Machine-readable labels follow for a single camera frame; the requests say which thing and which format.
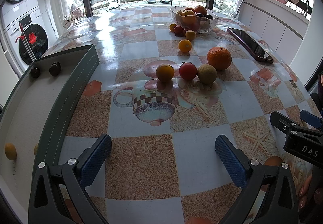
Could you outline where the yellow-green kiwi fruit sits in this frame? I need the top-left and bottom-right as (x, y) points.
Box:
(4, 143), (17, 161)

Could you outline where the large orange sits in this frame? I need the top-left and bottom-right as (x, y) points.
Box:
(207, 47), (232, 71)

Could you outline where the greenish round fruit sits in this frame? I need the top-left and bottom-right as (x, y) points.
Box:
(197, 64), (217, 85)

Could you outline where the red tomato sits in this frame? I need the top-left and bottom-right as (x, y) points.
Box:
(178, 62), (197, 81)

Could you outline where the dark plum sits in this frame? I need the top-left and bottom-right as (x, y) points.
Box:
(30, 66), (41, 79)
(49, 62), (61, 77)

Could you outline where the small orange mandarin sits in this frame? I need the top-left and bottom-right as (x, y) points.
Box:
(178, 40), (192, 53)

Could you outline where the yellow-orange mandarin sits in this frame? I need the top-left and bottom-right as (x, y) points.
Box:
(156, 65), (175, 83)

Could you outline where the green grey tray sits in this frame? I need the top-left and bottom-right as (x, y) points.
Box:
(1, 45), (99, 223)

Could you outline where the black smartphone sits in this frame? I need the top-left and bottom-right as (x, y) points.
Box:
(227, 27), (274, 64)

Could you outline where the white cabinet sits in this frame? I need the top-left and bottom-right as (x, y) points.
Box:
(238, 0), (309, 65)

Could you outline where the small yellow fruit near bowl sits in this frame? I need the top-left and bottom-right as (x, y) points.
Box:
(185, 30), (196, 41)

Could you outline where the glass fruit bowl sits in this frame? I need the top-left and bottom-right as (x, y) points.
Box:
(169, 6), (219, 34)

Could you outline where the red fruit near bowl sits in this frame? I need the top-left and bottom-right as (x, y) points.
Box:
(173, 25), (183, 37)

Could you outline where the mandarin beside bowl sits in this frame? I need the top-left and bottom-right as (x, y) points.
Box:
(169, 23), (177, 32)

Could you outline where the washing machine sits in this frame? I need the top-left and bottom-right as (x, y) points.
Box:
(1, 0), (57, 77)

